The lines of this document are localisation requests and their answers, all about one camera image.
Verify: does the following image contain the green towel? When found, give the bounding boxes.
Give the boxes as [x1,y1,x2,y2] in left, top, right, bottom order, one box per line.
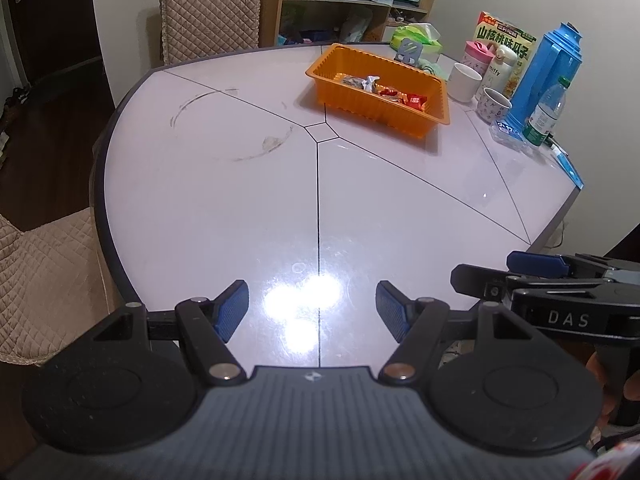
[417,57,445,79]

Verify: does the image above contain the wooden shelf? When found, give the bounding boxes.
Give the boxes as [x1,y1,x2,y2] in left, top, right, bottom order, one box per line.
[262,0,436,48]

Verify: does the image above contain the grey phone stand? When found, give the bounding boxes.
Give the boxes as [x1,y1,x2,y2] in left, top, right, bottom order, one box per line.
[395,39,423,65]

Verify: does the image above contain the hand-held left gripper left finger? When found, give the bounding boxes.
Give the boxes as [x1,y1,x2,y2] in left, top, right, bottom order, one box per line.
[92,280,250,388]

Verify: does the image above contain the blue flat box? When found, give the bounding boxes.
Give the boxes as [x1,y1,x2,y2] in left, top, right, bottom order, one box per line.
[547,142,585,190]

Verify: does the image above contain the patterned white cup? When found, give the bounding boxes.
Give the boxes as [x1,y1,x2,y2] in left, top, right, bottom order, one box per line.
[475,86,513,125]

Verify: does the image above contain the person's right hand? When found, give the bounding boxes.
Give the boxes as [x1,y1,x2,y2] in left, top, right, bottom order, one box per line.
[584,347,640,405]

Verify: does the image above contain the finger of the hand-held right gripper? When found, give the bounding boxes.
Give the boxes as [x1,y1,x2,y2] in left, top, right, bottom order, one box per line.
[506,251,607,279]
[450,263,532,306]

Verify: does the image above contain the green tissue pack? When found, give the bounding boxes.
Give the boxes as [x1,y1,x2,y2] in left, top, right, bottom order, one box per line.
[390,22,443,58]

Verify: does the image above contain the quilted beige chair back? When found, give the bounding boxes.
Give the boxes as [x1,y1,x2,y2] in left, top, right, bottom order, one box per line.
[159,0,265,66]

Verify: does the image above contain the green label water bottle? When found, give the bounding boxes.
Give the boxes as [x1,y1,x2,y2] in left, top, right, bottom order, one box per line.
[522,76,572,148]

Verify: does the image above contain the blue thermos jug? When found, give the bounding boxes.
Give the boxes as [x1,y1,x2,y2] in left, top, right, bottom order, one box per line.
[502,21,585,128]

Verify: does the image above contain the white thermos bottle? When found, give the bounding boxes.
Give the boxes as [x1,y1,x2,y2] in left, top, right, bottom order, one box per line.
[481,45,518,93]

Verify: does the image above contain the pink lid bottle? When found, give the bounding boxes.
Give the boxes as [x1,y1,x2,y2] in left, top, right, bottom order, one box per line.
[462,40,493,78]

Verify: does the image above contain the orange plastic tray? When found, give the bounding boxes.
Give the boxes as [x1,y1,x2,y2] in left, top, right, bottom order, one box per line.
[305,43,451,139]

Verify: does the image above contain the dark door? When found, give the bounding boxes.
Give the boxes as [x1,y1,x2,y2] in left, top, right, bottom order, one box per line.
[0,0,103,86]

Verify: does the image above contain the white mug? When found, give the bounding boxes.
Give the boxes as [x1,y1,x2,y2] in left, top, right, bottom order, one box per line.
[446,62,483,103]

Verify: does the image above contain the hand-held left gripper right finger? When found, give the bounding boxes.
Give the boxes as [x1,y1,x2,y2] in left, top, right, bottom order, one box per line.
[376,280,543,388]

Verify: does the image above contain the red patterned clothing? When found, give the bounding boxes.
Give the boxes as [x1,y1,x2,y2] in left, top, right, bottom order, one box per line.
[570,439,640,480]

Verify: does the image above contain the clear pocket tissue packet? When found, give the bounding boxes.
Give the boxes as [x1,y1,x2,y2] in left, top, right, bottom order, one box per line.
[490,119,526,151]

